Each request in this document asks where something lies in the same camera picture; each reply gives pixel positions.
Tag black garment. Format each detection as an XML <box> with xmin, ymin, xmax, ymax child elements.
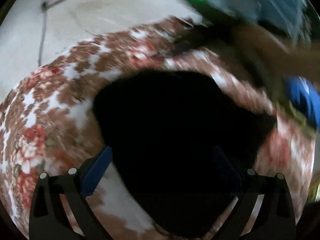
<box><xmin>93</xmin><ymin>70</ymin><xmax>276</xmax><ymax>239</ymax></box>

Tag person's right hand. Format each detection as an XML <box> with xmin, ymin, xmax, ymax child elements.
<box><xmin>235</xmin><ymin>24</ymin><xmax>319</xmax><ymax>83</ymax></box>

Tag blue plastic tub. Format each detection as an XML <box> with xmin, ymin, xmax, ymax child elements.
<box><xmin>206</xmin><ymin>0</ymin><xmax>307</xmax><ymax>38</ymax></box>

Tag blue cloth item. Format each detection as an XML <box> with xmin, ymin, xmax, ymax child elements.
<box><xmin>284</xmin><ymin>76</ymin><xmax>319</xmax><ymax>129</ymax></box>

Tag black cable on floor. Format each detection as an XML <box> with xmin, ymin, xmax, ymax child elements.
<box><xmin>37</xmin><ymin>0</ymin><xmax>49</xmax><ymax>67</ymax></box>

